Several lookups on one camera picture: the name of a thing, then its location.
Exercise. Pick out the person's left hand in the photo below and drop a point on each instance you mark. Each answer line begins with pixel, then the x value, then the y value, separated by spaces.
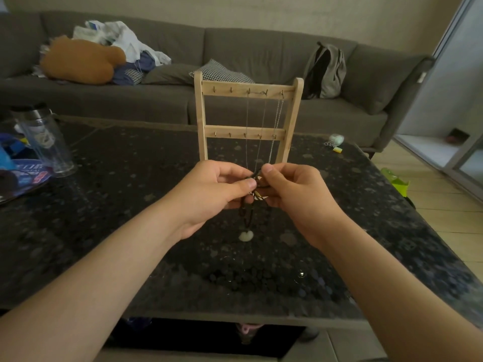
pixel 203 196

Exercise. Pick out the person's right hand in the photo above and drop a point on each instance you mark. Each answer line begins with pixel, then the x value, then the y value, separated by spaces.
pixel 305 203

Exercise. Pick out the wooden jewelry stand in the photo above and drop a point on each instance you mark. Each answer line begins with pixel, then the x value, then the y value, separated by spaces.
pixel 234 89

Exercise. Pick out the person's left forearm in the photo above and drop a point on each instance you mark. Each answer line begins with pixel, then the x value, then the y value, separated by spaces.
pixel 83 294

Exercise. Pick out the person's right forearm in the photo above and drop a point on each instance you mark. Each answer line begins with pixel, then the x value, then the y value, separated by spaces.
pixel 403 294

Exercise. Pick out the green bag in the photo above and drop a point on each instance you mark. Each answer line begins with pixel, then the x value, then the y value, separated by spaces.
pixel 396 182

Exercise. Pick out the small black object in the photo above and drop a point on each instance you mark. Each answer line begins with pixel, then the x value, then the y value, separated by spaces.
pixel 410 202

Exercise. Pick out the checkered pillow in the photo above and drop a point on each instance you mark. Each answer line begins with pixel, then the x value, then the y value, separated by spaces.
pixel 220 73

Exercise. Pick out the grey flat cushion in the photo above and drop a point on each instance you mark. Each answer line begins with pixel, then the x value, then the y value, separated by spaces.
pixel 168 74

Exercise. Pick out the grey backpack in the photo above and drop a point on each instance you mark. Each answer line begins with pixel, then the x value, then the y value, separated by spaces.
pixel 332 75

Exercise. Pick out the pink item under table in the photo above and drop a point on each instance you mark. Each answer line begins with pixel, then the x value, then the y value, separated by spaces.
pixel 249 329

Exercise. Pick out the blue cloth item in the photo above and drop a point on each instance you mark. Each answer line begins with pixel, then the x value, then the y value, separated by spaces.
pixel 141 323

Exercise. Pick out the blue crumpled garment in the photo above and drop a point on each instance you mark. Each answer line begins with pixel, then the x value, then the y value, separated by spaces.
pixel 145 64

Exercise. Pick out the grey fabric sofa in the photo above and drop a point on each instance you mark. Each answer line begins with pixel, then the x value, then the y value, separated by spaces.
pixel 256 48

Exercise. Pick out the dark shoe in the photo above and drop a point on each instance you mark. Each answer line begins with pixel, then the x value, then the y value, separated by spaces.
pixel 457 136

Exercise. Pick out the clear plastic tumbler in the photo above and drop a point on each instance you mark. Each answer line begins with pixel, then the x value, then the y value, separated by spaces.
pixel 45 143

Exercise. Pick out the blue printed packet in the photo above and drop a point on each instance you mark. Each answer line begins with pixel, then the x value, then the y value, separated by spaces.
pixel 32 175

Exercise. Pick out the white crumpled garment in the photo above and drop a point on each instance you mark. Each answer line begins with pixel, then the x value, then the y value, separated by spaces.
pixel 126 39

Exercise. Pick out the brown plush toy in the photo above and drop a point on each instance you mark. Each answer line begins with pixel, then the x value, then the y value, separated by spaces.
pixel 79 61

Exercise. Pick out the sliding glass door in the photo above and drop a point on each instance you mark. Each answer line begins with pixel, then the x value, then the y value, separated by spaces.
pixel 456 79

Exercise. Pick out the blue plastic bottle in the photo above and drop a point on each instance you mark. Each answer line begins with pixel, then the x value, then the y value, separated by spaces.
pixel 5 162

